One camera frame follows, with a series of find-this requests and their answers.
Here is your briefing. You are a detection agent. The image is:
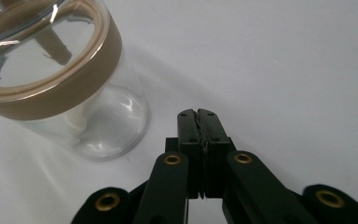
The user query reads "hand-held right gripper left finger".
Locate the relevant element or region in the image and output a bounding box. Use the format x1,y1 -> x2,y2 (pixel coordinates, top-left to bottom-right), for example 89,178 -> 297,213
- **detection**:
165,108 -> 205,200

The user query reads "glass jar with tan band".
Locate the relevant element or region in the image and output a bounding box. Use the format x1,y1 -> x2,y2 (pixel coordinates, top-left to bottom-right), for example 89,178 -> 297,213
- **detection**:
0,0 -> 152,162

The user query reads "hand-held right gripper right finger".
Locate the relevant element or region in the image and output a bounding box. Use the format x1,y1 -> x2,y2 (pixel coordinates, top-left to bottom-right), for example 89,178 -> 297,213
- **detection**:
197,107 -> 237,200

